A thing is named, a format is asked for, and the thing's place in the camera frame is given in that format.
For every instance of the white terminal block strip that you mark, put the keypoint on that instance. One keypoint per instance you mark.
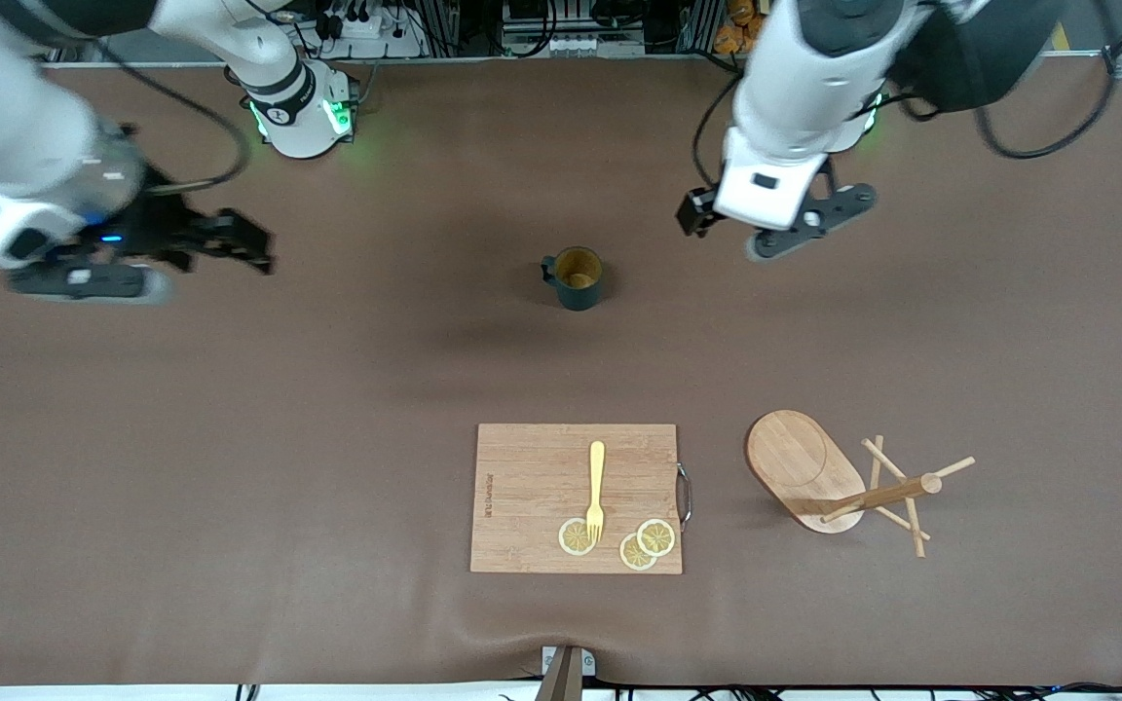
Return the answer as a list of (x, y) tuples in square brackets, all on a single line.
[(571, 45)]

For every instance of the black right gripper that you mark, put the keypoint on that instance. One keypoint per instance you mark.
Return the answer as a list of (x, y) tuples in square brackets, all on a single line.
[(160, 234)]

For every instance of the yellow plastic fork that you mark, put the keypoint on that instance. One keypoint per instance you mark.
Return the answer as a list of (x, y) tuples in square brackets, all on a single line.
[(597, 472)]

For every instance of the lemon slice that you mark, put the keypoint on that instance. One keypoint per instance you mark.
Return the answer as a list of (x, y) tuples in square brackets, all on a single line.
[(631, 557), (571, 537), (656, 537)]

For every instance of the wooden mug tree rack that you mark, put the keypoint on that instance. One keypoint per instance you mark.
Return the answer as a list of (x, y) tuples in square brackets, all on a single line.
[(800, 458)]

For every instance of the brown table mat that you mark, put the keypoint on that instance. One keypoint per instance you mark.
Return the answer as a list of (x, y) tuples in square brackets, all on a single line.
[(327, 389)]

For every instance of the metal table edge bracket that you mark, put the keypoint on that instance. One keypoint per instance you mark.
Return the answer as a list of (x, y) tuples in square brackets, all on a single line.
[(566, 677)]

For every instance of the white power strip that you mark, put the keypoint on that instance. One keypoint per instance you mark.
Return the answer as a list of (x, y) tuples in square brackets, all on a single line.
[(366, 27)]

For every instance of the orange packaged goods pile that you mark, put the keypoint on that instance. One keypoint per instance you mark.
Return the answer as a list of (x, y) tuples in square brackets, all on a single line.
[(731, 39)]

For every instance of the dark teal mug yellow inside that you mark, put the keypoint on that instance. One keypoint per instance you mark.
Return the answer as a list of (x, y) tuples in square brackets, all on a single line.
[(580, 292)]

